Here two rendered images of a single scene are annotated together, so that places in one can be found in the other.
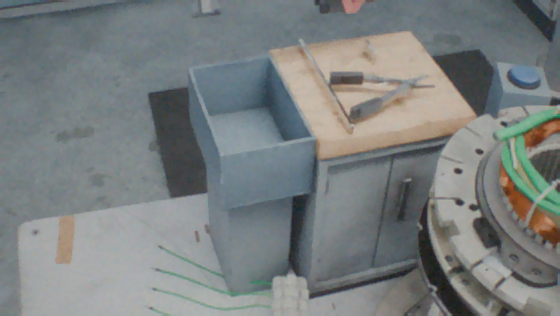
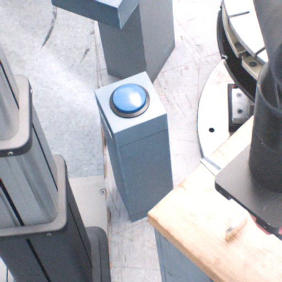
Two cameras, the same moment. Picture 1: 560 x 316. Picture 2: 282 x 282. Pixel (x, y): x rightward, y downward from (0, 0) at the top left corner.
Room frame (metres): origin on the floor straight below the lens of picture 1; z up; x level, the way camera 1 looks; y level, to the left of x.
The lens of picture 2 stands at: (0.97, 0.16, 1.76)
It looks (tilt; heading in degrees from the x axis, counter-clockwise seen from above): 58 degrees down; 253
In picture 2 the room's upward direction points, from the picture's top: 9 degrees counter-clockwise
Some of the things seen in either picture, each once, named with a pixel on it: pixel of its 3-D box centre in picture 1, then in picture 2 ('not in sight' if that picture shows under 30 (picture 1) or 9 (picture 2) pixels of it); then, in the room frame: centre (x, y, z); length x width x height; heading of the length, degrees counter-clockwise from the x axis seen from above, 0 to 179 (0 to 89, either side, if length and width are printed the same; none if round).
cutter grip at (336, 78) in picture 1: (346, 78); not in sight; (0.72, -0.07, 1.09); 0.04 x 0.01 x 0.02; 95
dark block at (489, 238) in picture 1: (486, 230); not in sight; (0.47, -0.19, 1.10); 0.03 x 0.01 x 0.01; 17
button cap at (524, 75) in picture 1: (524, 74); (129, 98); (0.82, -0.32, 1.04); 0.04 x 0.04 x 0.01
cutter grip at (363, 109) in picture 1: (365, 108); not in sight; (0.66, -0.09, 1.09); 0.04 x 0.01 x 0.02; 125
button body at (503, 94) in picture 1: (504, 147); (138, 153); (0.82, -0.32, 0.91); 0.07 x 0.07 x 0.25; 87
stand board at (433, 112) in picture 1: (369, 88); (277, 218); (0.75, -0.10, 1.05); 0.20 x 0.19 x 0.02; 110
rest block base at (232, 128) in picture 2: not in sight; (243, 107); (0.62, -0.38, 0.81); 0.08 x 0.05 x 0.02; 64
